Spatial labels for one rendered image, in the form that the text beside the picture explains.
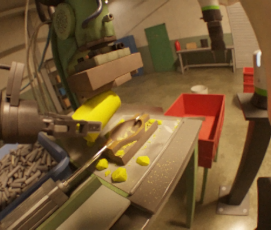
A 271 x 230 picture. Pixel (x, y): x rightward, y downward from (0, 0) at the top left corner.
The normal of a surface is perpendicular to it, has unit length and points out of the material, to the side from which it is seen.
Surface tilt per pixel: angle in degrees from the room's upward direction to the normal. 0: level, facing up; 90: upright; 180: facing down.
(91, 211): 0
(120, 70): 90
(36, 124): 87
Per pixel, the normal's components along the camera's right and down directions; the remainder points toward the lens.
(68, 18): -0.57, 0.50
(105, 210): -0.26, -0.87
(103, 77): 0.78, 0.07
